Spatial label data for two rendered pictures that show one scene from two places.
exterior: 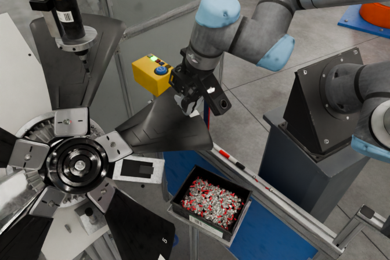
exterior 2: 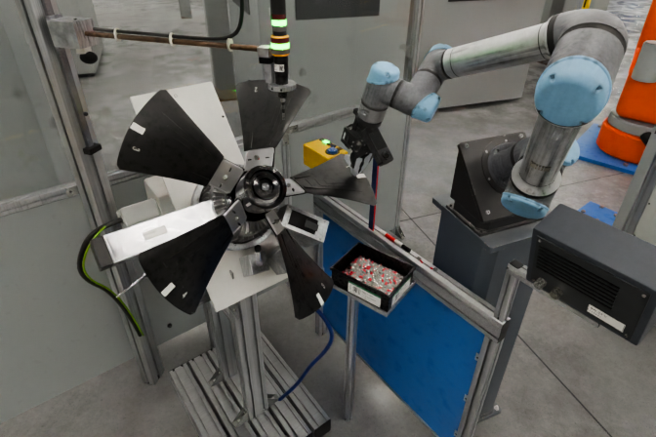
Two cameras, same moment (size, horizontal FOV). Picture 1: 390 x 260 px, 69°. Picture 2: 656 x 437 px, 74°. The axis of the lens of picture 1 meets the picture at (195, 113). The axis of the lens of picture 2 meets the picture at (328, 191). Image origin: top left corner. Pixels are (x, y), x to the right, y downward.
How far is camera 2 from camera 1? 0.61 m
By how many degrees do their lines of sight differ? 15
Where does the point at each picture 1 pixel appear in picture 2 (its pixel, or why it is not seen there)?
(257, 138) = not seen: hidden behind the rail
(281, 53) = (428, 104)
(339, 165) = (504, 240)
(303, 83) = (466, 155)
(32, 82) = (221, 139)
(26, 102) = not seen: hidden behind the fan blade
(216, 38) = (381, 93)
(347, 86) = (506, 158)
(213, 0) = (380, 66)
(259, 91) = not seen: hidden behind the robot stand
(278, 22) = (428, 84)
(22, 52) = (218, 113)
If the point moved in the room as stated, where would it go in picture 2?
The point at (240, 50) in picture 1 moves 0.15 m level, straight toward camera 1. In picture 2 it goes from (398, 102) to (387, 124)
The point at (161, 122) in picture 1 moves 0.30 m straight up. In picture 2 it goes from (330, 177) to (331, 77)
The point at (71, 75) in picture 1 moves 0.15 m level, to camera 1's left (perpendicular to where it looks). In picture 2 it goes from (264, 123) to (213, 120)
